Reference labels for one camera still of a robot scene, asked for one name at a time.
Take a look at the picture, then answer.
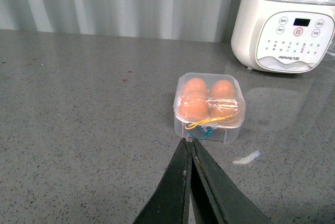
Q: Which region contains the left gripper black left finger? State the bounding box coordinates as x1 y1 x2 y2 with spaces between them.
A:
134 138 192 223

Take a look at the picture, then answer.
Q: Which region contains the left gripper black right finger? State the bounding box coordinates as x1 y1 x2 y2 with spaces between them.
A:
191 139 272 223

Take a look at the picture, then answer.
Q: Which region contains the blue rubber band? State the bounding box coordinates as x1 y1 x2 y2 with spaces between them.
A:
185 123 215 140

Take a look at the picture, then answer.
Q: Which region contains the yellow rubber band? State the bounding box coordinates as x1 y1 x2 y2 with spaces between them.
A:
185 115 234 130

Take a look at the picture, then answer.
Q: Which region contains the brown egg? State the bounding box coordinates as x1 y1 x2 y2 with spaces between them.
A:
210 102 241 120
209 80 235 99
183 77 207 96
178 96 209 119

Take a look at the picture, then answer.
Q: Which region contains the clear plastic egg box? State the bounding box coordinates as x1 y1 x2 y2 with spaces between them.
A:
173 73 246 143

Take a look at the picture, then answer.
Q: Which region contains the white soy milk maker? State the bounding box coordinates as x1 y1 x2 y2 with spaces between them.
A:
231 0 334 74

